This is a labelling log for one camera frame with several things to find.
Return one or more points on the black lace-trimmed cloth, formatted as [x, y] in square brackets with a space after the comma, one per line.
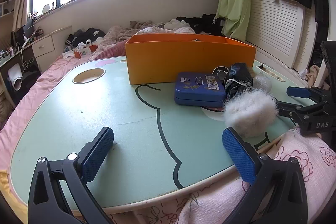
[238, 80]

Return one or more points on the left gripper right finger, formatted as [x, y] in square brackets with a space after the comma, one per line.
[276, 192]

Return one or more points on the white drawer desk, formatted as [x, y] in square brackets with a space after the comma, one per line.
[43, 52]

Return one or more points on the clear crinkled plastic bag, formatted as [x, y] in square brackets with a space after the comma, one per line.
[263, 83]

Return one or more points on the black clothes pile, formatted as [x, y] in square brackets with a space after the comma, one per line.
[205, 24]

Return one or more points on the pink floral blanket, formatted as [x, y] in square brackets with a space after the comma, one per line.
[113, 43]

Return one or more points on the small round metal tin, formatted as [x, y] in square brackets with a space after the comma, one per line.
[221, 72]

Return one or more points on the orange cardboard box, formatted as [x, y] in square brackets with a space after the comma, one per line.
[159, 58]

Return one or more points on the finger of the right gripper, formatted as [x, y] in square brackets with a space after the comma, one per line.
[298, 92]
[297, 113]

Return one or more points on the white furry pouch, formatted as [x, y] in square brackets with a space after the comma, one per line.
[250, 113]

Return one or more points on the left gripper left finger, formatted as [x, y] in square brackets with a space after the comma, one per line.
[47, 202]

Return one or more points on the green cartoon lap table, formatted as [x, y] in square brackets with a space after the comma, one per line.
[161, 150]

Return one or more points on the blue tin box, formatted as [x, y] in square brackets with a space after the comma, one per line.
[199, 89]

